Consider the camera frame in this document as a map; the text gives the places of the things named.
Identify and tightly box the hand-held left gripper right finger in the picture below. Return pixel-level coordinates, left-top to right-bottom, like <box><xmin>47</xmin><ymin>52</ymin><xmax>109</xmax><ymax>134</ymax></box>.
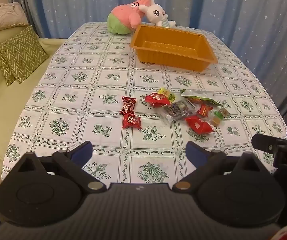
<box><xmin>172</xmin><ymin>142</ymin><xmax>271</xmax><ymax>193</ymax></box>

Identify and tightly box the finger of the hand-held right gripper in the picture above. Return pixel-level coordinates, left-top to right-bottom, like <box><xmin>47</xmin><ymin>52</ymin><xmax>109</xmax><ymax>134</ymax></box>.
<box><xmin>252</xmin><ymin>133</ymin><xmax>287</xmax><ymax>156</ymax></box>

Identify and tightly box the blue star curtain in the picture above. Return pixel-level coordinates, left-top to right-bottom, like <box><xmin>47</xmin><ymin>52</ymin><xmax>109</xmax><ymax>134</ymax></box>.
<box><xmin>8</xmin><ymin>0</ymin><xmax>287</xmax><ymax>111</ymax></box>

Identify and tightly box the yellow snack packet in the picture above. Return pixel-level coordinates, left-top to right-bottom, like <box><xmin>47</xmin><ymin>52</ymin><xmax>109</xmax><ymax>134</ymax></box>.
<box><xmin>158</xmin><ymin>87</ymin><xmax>176</xmax><ymax>101</ymax></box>

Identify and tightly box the floral checked tablecloth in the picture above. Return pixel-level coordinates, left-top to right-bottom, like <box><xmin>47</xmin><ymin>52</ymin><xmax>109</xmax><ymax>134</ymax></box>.
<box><xmin>1</xmin><ymin>21</ymin><xmax>287</xmax><ymax>183</ymax></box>

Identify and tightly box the green chevron pillow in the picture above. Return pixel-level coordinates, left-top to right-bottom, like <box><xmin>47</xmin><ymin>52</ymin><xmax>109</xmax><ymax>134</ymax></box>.
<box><xmin>0</xmin><ymin>42</ymin><xmax>17</xmax><ymax>87</ymax></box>
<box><xmin>0</xmin><ymin>25</ymin><xmax>49</xmax><ymax>84</ymax></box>

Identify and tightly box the beige quilted pillow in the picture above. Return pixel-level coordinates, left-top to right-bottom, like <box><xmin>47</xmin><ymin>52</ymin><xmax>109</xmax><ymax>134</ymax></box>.
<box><xmin>0</xmin><ymin>2</ymin><xmax>29</xmax><ymax>33</ymax></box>

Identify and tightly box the pink green star plush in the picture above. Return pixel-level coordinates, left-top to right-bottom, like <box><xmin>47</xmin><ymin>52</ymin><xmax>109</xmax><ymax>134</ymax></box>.
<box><xmin>107</xmin><ymin>0</ymin><xmax>152</xmax><ymax>34</ymax></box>

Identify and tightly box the red snack packet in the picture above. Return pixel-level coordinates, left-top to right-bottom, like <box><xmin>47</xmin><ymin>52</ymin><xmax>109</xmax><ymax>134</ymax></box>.
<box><xmin>185</xmin><ymin>116</ymin><xmax>215</xmax><ymax>136</ymax></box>
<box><xmin>145</xmin><ymin>93</ymin><xmax>172</xmax><ymax>108</ymax></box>

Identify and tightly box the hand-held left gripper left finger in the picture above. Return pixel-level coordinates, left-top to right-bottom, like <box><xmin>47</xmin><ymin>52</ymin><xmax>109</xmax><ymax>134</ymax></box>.
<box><xmin>8</xmin><ymin>141</ymin><xmax>108</xmax><ymax>193</ymax></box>

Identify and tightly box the dark red candy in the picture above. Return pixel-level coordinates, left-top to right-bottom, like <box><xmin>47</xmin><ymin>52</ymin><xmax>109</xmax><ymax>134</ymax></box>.
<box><xmin>120</xmin><ymin>96</ymin><xmax>137</xmax><ymax>116</ymax></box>

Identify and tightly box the white bunny plush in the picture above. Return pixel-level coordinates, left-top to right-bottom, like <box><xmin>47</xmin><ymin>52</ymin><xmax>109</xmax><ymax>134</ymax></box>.
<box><xmin>139</xmin><ymin>0</ymin><xmax>176</xmax><ymax>28</ymax></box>

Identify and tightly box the green white snack packet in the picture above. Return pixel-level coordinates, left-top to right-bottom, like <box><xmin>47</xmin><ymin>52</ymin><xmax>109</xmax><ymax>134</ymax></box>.
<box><xmin>179</xmin><ymin>89</ymin><xmax>223</xmax><ymax>107</ymax></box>

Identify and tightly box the clear dark snack packet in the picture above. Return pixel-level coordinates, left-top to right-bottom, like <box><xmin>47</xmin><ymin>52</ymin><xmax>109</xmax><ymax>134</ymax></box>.
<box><xmin>162</xmin><ymin>99</ymin><xmax>200</xmax><ymax>125</ymax></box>

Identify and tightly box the small orange-red candy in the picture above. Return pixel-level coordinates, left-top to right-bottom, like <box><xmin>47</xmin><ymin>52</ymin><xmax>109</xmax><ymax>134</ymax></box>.
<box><xmin>197</xmin><ymin>104</ymin><xmax>213</xmax><ymax>118</ymax></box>

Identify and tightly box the green orange jelly cup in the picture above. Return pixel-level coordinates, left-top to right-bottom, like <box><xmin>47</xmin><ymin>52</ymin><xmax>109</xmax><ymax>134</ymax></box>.
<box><xmin>212</xmin><ymin>111</ymin><xmax>224</xmax><ymax>127</ymax></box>

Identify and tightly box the small clear jelly cup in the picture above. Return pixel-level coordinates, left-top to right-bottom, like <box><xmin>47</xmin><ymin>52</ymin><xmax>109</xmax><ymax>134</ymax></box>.
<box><xmin>218</xmin><ymin>107</ymin><xmax>231</xmax><ymax>118</ymax></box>

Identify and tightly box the orange plastic tray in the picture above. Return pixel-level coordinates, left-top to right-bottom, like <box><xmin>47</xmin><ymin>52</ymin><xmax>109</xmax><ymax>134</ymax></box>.
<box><xmin>130</xmin><ymin>24</ymin><xmax>218</xmax><ymax>72</ymax></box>

